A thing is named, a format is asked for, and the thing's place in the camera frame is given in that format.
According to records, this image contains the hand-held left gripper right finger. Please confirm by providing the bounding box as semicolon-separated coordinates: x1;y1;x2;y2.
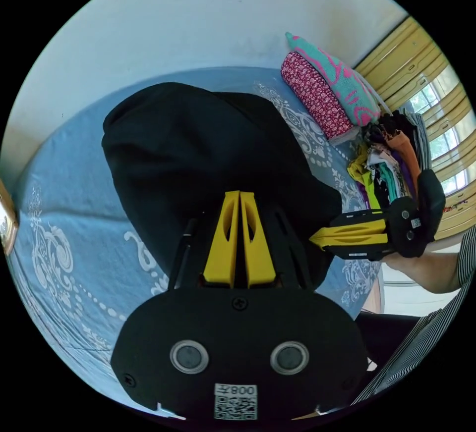
239;191;277;289

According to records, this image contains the window with yellow frame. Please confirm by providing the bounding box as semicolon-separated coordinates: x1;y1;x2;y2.
353;15;476;242

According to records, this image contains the black long-sleeve jacket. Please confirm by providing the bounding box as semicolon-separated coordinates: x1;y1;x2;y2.
101;82;343;288

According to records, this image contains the red patterned pillow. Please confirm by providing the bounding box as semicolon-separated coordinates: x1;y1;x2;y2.
280;52;360;147

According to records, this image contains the bed with blue printed sheet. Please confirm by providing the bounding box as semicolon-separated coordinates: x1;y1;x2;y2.
5;66;384;409

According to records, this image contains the person's right forearm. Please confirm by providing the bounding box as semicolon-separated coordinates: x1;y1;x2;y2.
416;241;466;294

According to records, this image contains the person's right hand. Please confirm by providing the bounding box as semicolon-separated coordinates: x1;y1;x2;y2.
380;252;419;279

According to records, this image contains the teal and pink pillow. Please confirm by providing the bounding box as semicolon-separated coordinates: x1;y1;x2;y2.
285;32;383;127

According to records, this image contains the pile of clothes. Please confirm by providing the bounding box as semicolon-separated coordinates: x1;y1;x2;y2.
347;108;434;211

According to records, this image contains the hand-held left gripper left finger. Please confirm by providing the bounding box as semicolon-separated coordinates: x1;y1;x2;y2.
203;191;241;289

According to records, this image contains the person's body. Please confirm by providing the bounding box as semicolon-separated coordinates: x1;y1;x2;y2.
349;224;476;408

